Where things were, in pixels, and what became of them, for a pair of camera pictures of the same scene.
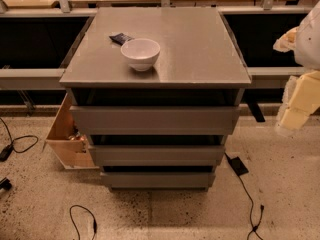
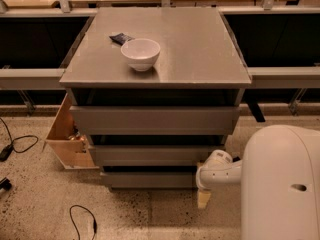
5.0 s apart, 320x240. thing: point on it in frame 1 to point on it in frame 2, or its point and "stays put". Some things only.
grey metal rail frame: (260, 77) stays put
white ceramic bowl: (141, 53) stays put
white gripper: (309, 42) to (204, 180)
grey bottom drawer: (158, 180) stays put
